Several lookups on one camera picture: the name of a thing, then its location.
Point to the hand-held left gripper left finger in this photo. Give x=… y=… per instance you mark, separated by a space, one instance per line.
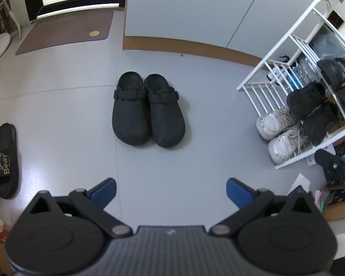
x=105 y=191

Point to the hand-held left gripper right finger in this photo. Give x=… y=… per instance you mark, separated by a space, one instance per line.
x=238 y=192

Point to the black lace-up sneaker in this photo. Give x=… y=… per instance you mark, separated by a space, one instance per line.
x=319 y=123

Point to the white patterned sneaker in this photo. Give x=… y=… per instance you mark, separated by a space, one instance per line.
x=284 y=146
x=271 y=123

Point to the black fur-lined shoe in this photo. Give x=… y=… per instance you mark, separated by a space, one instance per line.
x=304 y=100

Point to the black buckle clog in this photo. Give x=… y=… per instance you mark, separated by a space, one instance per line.
x=130 y=115
x=166 y=120

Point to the white shoe rack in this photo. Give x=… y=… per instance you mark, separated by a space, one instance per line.
x=278 y=48

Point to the white paper sheet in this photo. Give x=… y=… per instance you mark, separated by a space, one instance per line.
x=299 y=184

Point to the open cardboard box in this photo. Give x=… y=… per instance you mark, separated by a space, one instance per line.
x=339 y=204

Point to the clear water bottle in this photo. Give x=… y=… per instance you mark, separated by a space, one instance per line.
x=303 y=73

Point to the black bear-print slide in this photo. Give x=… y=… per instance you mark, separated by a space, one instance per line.
x=5 y=161

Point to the white bottle dark cap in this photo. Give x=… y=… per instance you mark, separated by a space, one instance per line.
x=271 y=76

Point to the red patterned box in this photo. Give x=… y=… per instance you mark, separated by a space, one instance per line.
x=1 y=237

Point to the grey plastic bag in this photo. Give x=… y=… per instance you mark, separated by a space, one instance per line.
x=330 y=43

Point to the dark red box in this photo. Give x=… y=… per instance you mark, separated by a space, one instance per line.
x=337 y=20

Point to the brown doormat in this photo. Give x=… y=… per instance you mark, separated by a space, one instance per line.
x=63 y=31

